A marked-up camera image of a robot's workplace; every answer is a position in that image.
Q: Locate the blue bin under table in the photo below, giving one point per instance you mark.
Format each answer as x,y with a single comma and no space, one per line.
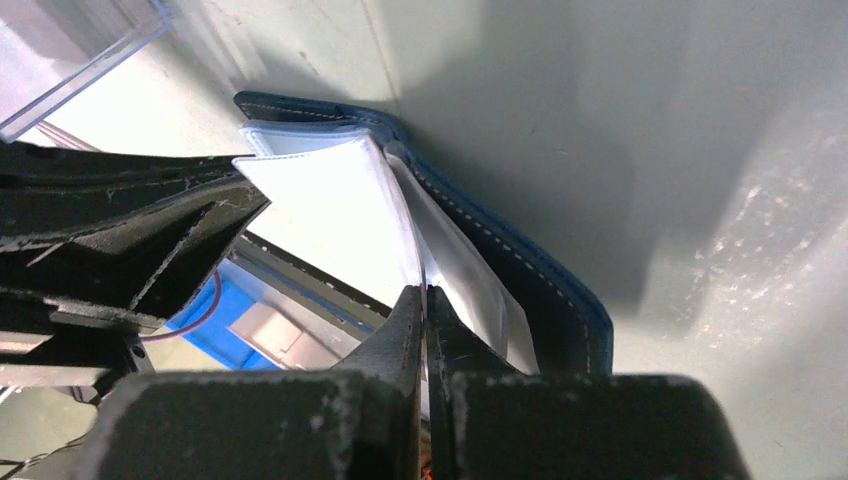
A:
258,319

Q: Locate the blue leather card holder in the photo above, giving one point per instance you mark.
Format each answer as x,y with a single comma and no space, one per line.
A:
571,329

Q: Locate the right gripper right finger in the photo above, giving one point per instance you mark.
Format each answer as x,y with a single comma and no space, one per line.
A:
490,421

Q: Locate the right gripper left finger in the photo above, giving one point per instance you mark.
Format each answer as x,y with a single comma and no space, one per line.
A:
356,420

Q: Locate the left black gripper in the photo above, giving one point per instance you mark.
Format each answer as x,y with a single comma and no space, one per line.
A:
85,274

